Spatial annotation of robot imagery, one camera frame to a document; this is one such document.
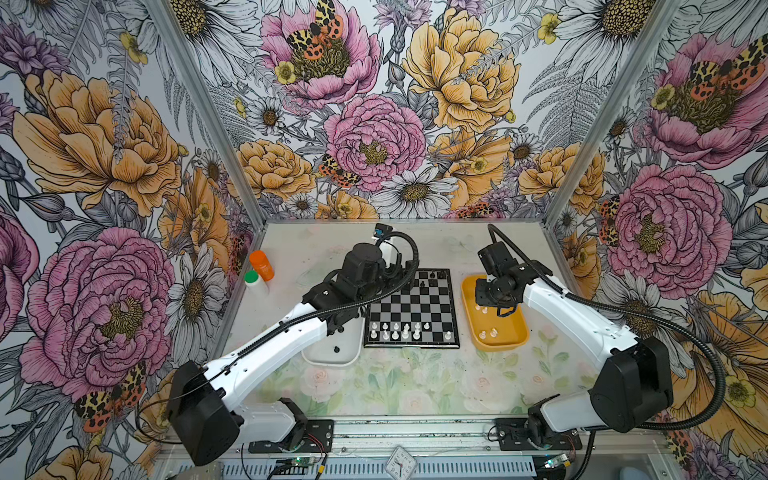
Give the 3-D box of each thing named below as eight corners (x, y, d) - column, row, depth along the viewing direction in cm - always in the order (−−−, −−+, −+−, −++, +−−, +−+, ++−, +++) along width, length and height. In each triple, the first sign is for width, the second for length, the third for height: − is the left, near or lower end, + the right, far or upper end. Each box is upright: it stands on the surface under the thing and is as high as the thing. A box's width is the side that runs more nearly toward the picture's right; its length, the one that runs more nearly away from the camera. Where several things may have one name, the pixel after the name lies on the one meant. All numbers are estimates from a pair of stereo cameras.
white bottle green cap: (251, 299, 102) (241, 283, 95) (256, 286, 105) (246, 270, 98) (266, 299, 102) (257, 283, 95) (270, 286, 105) (262, 270, 98)
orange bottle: (265, 283, 104) (257, 269, 99) (254, 269, 108) (246, 255, 103) (278, 275, 107) (272, 261, 101) (267, 261, 111) (261, 247, 105)
